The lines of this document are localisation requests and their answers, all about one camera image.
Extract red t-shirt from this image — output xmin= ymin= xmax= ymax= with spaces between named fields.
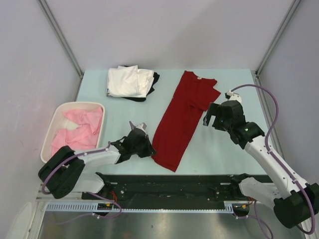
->
xmin=152 ymin=71 xmax=221 ymax=172

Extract white plastic basin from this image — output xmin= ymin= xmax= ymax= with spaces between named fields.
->
xmin=40 ymin=102 xmax=106 ymax=163

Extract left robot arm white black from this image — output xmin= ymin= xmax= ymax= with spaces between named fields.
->
xmin=38 ymin=127 xmax=157 ymax=199

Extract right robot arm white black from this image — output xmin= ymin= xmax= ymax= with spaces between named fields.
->
xmin=203 ymin=100 xmax=319 ymax=229

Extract pink t-shirt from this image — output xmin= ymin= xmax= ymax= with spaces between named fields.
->
xmin=51 ymin=107 xmax=103 ymax=155

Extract folded white t-shirt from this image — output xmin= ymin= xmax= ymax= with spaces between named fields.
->
xmin=107 ymin=65 xmax=155 ymax=98

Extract folded black t-shirt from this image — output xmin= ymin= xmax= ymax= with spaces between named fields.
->
xmin=123 ymin=68 xmax=160 ymax=102

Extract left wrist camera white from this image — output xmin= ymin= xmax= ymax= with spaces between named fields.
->
xmin=133 ymin=122 xmax=147 ymax=132

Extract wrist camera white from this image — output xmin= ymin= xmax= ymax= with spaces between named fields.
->
xmin=133 ymin=122 xmax=147 ymax=132
xmin=225 ymin=90 xmax=242 ymax=103

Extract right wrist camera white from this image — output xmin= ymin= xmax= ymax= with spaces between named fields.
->
xmin=225 ymin=90 xmax=242 ymax=103

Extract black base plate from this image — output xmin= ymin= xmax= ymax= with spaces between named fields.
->
xmin=81 ymin=174 xmax=270 ymax=211

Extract slotted cable duct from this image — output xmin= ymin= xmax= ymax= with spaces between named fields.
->
xmin=46 ymin=201 xmax=253 ymax=214

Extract right aluminium frame post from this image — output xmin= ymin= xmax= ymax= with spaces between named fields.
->
xmin=255 ymin=0 xmax=304 ymax=77

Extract aluminium frame post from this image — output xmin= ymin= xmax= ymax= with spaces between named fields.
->
xmin=255 ymin=0 xmax=304 ymax=77
xmin=37 ymin=0 xmax=84 ymax=78

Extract left aluminium frame post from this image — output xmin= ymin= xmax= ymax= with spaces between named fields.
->
xmin=37 ymin=0 xmax=84 ymax=78

